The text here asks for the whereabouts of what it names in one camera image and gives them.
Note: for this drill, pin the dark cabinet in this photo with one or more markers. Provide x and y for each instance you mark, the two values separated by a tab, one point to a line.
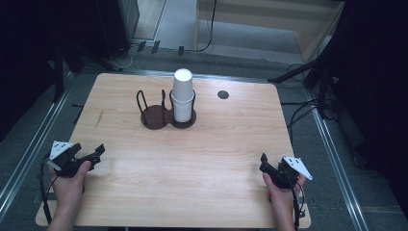
118	25

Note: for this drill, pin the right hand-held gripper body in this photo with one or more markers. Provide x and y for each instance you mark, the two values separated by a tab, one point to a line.
287	178

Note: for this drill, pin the black round table grommet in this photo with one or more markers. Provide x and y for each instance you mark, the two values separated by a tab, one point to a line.
223	94

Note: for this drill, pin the person's left hand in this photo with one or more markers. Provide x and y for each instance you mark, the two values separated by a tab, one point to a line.
69	191

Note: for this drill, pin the black tripod stand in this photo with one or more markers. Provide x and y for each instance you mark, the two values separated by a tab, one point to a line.
322	83

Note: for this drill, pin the white paper cup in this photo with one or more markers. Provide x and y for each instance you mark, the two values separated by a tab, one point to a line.
183	83
183	112

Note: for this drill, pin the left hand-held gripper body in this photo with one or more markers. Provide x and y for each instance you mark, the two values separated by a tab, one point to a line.
65	165

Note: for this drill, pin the metal floor rail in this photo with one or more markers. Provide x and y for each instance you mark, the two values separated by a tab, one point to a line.
336	166
29	154

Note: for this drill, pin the person's right hand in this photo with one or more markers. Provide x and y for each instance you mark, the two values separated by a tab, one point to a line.
284	202

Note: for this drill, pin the light wooden shelf unit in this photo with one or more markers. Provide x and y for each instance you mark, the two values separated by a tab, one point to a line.
256	16

